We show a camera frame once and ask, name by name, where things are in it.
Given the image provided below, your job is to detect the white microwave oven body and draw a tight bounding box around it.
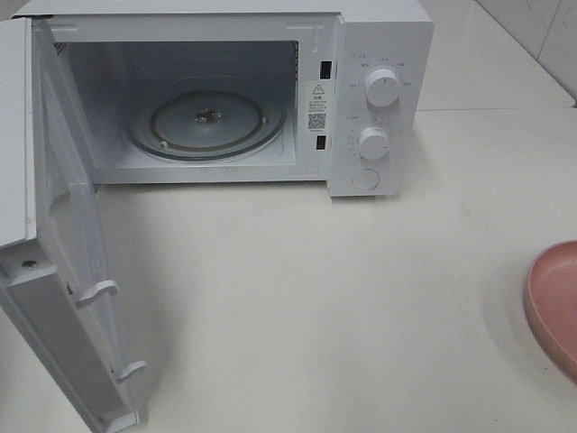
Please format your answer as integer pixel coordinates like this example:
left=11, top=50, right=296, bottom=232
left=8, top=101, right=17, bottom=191
left=8, top=1, right=434, bottom=197

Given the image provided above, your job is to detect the white timer knob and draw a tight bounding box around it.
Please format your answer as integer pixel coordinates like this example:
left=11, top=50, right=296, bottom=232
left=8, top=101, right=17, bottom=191
left=357, top=127, right=390, bottom=161

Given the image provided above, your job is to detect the pink round plate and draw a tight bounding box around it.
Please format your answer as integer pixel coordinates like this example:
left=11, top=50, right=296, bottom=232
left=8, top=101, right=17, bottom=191
left=523, top=240, right=576, bottom=382

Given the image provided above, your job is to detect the glass microwave turntable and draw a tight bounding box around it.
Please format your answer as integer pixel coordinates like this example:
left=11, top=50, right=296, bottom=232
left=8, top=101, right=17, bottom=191
left=125, top=76, right=294, bottom=161

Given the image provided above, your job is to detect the white microwave door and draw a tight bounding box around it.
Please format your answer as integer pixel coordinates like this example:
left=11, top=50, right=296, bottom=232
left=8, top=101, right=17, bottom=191
left=1, top=17, right=145, bottom=432

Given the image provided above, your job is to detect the white warning label sticker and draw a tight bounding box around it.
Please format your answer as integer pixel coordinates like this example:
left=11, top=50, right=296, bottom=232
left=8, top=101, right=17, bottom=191
left=306, top=80, right=334, bottom=133

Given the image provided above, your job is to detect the upper white power knob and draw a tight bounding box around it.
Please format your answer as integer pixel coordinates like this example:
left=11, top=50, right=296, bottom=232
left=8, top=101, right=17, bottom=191
left=363, top=66, right=401, bottom=107

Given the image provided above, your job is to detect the round white door button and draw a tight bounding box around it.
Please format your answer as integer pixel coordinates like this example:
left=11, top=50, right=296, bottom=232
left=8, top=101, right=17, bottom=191
left=352, top=169, right=380, bottom=191

